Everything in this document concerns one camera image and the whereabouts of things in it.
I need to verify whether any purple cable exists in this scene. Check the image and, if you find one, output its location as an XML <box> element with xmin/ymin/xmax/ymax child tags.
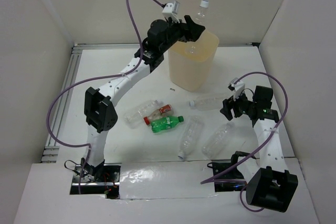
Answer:
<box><xmin>200</xmin><ymin>71</ymin><xmax>290</xmax><ymax>213</ymax></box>
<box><xmin>46</xmin><ymin>0</ymin><xmax>169</xmax><ymax>196</ymax></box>

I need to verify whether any green plastic bottle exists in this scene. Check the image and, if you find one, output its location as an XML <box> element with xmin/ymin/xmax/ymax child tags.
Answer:
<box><xmin>150</xmin><ymin>115</ymin><xmax>184</xmax><ymax>133</ymax></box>

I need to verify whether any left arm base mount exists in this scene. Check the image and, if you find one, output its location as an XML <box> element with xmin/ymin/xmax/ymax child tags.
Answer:
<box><xmin>64</xmin><ymin>159</ymin><xmax>121</xmax><ymax>199</ymax></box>

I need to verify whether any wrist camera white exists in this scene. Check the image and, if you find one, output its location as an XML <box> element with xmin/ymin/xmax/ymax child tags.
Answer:
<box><xmin>162</xmin><ymin>1</ymin><xmax>181</xmax><ymax>23</ymax></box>
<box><xmin>228</xmin><ymin>78</ymin><xmax>245</xmax><ymax>101</ymax></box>

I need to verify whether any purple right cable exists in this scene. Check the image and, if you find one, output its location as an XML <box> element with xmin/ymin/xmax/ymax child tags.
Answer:
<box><xmin>200</xmin><ymin>71</ymin><xmax>290</xmax><ymax>213</ymax></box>

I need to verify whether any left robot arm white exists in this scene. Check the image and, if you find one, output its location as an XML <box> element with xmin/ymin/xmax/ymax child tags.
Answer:
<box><xmin>81</xmin><ymin>15</ymin><xmax>205</xmax><ymax>182</ymax></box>

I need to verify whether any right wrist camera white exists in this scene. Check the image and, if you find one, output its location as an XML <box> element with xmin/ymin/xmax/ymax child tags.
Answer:
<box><xmin>228</xmin><ymin>78</ymin><xmax>245</xmax><ymax>101</ymax></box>

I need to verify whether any beige plastic bin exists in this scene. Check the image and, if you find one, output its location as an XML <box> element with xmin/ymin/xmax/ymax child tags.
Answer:
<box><xmin>168</xmin><ymin>30</ymin><xmax>219</xmax><ymax>92</ymax></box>

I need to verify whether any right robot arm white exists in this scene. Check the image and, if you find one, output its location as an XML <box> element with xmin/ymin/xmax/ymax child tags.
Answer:
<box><xmin>220</xmin><ymin>81</ymin><xmax>298</xmax><ymax>212</ymax></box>

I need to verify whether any clear bottle blue-white cap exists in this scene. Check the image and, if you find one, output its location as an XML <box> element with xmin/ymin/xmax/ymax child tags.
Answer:
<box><xmin>201</xmin><ymin>123</ymin><xmax>235</xmax><ymax>159</ymax></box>

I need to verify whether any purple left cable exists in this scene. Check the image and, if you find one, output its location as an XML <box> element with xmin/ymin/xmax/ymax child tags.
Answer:
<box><xmin>46</xmin><ymin>0</ymin><xmax>169</xmax><ymax>196</ymax></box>

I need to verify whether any red cap label bottle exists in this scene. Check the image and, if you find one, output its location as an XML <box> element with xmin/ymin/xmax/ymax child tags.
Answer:
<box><xmin>143</xmin><ymin>104</ymin><xmax>174</xmax><ymax>125</ymax></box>

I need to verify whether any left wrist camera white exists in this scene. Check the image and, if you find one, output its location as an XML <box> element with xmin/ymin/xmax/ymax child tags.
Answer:
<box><xmin>162</xmin><ymin>1</ymin><xmax>181</xmax><ymax>23</ymax></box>

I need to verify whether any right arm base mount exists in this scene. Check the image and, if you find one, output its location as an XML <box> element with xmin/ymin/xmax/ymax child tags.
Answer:
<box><xmin>207</xmin><ymin>161</ymin><xmax>245</xmax><ymax>193</ymax></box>

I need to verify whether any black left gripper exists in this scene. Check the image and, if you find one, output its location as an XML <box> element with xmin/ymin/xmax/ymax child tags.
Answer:
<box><xmin>159</xmin><ymin>15</ymin><xmax>204</xmax><ymax>53</ymax></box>

